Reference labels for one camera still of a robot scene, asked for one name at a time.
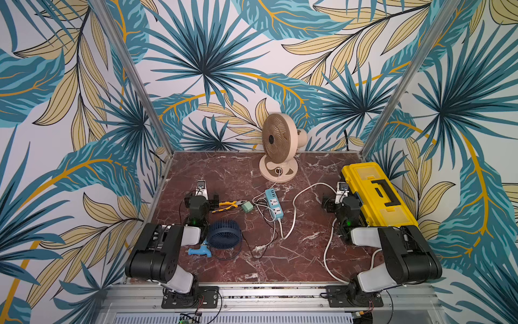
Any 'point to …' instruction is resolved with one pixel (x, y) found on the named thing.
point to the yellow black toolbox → (380, 205)
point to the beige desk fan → (281, 138)
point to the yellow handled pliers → (233, 204)
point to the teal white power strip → (274, 203)
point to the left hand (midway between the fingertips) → (203, 192)
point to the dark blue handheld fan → (224, 241)
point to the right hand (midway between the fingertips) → (336, 192)
